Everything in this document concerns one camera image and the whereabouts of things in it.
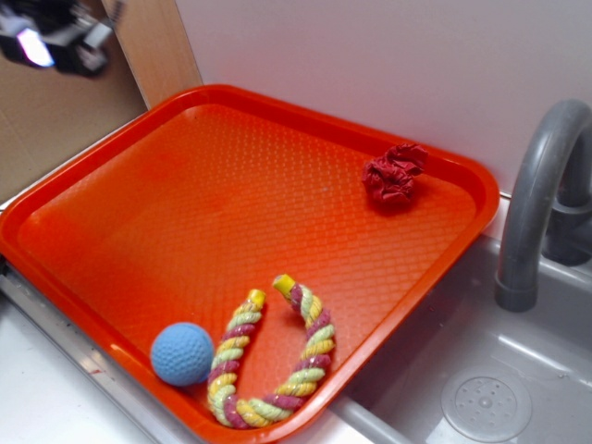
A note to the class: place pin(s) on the round grey sink drain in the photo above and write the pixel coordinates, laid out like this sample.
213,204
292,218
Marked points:
486,405

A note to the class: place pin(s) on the blue dimpled ball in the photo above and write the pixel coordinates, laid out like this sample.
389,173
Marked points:
182,354

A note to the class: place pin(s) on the crumpled red paper ball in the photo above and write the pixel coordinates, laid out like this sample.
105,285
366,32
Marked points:
389,178

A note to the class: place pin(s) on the orange plastic tray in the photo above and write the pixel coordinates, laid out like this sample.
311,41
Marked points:
216,192

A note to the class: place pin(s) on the light wooden board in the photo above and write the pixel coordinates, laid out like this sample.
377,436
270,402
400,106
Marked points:
156,46

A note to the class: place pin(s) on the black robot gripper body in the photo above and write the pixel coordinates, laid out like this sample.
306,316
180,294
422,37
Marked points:
63,35

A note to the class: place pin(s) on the multicolour twisted rope toy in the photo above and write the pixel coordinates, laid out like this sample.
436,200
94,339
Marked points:
223,402

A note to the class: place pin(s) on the grey plastic faucet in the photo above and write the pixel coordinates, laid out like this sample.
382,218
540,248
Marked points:
550,209

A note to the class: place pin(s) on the grey plastic sink basin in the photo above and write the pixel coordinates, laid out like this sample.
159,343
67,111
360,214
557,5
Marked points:
396,396

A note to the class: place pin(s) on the brown cardboard panel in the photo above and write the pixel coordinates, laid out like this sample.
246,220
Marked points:
48,116

